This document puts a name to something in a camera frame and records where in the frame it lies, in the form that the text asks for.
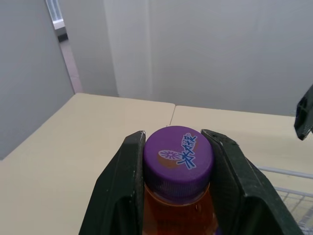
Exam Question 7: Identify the purple-capped amber drink bottle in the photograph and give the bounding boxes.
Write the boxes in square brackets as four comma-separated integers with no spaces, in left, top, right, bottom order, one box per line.
[143,125,220,235]

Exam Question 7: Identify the white wire basket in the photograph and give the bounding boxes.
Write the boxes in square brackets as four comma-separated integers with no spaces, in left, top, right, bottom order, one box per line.
[258,165,313,235]

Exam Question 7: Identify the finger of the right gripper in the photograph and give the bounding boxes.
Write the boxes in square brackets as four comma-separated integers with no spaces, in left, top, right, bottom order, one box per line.
[293,84,313,141]

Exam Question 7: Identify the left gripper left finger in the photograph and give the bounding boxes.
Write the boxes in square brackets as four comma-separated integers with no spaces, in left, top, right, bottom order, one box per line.
[78,130,147,235]

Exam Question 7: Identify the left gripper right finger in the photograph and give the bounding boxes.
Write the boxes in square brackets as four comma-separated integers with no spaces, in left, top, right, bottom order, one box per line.
[200,128,304,235]

